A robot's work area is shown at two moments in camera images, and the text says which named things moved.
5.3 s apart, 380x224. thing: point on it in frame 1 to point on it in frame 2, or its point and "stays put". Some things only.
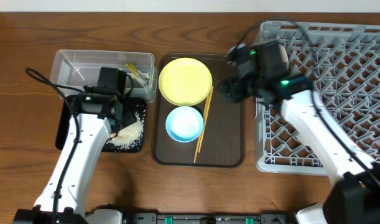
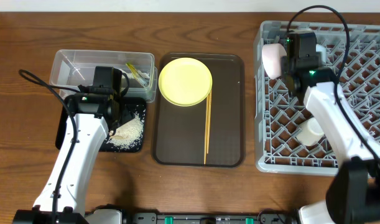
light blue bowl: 184,124 to 323,50
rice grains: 130,136 stays put
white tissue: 144,74 stays put
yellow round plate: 185,81 stays put
